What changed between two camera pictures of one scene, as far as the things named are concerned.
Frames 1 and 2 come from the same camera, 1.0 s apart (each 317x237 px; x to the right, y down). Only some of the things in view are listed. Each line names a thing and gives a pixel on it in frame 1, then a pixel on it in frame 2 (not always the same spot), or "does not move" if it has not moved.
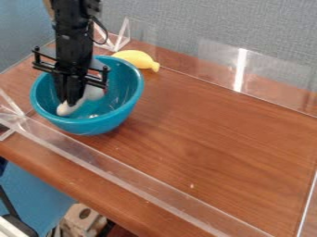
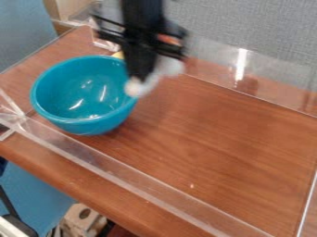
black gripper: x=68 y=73 to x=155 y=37
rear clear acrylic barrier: x=274 y=77 does not move
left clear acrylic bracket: x=12 y=117 does not move
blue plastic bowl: x=103 y=112 does not move
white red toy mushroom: x=91 y=93 to x=167 y=66
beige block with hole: x=83 y=221 does not move
